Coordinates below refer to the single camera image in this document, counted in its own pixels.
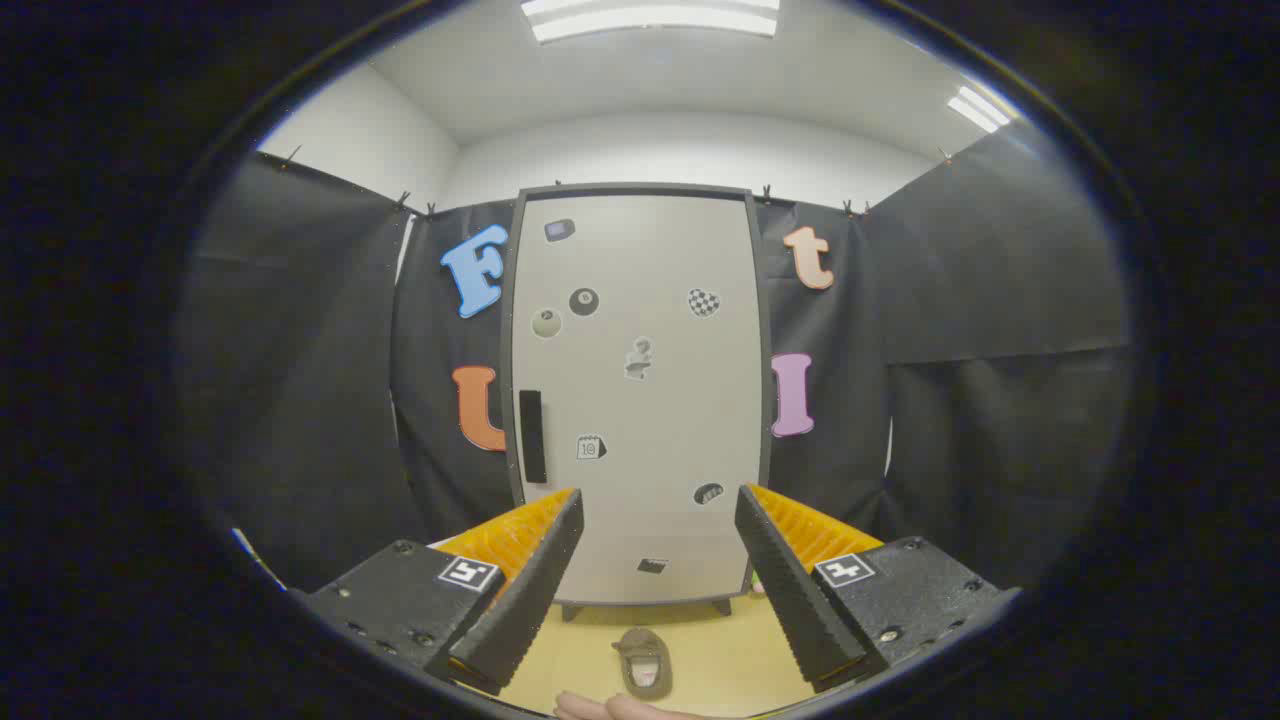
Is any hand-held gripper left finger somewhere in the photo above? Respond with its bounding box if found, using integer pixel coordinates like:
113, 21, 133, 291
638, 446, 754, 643
295, 488, 585, 697

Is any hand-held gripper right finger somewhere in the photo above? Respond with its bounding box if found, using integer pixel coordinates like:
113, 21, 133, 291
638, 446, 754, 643
735, 484, 1023, 693

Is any brown fuzzy shoe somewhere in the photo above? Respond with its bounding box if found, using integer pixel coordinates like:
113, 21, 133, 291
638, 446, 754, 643
612, 627, 674, 701

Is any black door handle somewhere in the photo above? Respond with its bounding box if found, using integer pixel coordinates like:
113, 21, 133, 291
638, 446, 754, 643
519, 390, 548, 485

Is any grey shoe cabinet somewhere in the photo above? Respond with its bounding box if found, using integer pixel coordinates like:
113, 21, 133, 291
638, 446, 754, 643
500, 183, 776, 621

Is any black backdrop cloth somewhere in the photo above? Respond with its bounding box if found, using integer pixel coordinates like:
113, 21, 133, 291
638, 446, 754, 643
180, 125, 1136, 591

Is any small ceiling light panel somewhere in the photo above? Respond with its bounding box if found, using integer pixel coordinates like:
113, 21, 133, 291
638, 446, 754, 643
947, 85, 1013, 134

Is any long ceiling light panel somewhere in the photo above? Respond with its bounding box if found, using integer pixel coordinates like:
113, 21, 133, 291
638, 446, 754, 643
520, 0, 781, 43

